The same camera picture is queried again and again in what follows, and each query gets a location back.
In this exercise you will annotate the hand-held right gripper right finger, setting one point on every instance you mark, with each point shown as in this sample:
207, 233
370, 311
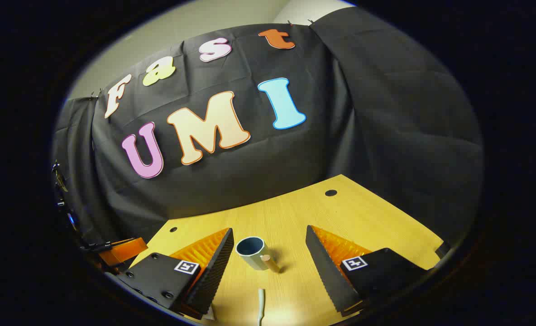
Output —
327, 271

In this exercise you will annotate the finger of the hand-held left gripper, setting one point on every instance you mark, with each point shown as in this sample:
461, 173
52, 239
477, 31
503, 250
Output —
123, 251

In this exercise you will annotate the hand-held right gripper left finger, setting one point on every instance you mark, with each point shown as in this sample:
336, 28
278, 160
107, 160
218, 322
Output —
216, 271

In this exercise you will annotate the wooden desktop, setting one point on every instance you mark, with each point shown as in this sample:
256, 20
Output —
286, 217

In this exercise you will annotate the black backdrop cloth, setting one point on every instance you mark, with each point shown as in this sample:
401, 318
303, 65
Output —
259, 172

